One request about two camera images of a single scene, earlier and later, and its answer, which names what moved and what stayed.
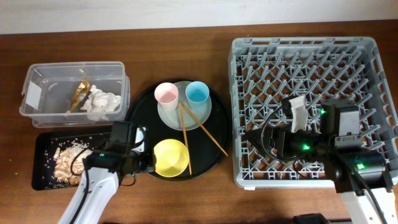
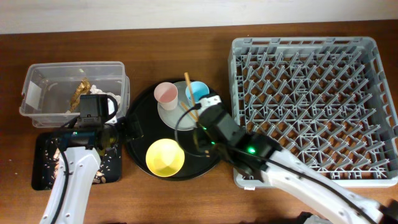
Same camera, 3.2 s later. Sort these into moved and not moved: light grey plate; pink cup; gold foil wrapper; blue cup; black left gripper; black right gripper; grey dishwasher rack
Moved: black left gripper; black right gripper
Not moved: blue cup; grey dishwasher rack; light grey plate; gold foil wrapper; pink cup
